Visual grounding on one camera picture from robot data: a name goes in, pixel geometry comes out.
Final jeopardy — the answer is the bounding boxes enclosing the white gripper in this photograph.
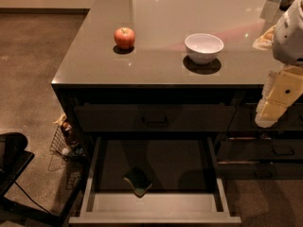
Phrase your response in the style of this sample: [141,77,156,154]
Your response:
[255,65,303,128]

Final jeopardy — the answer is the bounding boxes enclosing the green and yellow sponge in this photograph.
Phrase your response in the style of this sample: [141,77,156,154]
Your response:
[123,167,152,198]

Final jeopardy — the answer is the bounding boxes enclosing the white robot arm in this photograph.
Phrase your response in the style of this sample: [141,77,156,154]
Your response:
[253,0,303,128]

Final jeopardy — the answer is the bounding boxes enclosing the dark kitchen counter cabinet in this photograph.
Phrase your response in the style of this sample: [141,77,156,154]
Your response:
[51,0,303,227]

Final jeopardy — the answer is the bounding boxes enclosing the open middle drawer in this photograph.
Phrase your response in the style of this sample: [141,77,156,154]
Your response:
[69,139,241,227]

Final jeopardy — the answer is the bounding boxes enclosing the closed top drawer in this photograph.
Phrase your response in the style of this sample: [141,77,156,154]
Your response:
[74,104,236,132]

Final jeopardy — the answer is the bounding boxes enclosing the right side closed drawers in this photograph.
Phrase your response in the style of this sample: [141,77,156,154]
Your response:
[215,92,303,180]

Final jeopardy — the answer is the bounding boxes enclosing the white ceramic bowl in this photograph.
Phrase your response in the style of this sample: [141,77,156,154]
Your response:
[185,33,224,64]

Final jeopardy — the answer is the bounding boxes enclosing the red apple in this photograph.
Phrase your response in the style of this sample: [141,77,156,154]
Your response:
[114,27,135,50]

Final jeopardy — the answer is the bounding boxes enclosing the black top drawer handle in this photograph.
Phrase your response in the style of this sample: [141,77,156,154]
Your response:
[141,117,169,127]

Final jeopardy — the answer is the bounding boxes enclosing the wire basket with items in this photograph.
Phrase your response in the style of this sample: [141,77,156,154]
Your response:
[50,113,85,160]

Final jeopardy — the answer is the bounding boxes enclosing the black cable on floor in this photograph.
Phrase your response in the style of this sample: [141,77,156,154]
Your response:
[12,180,53,216]

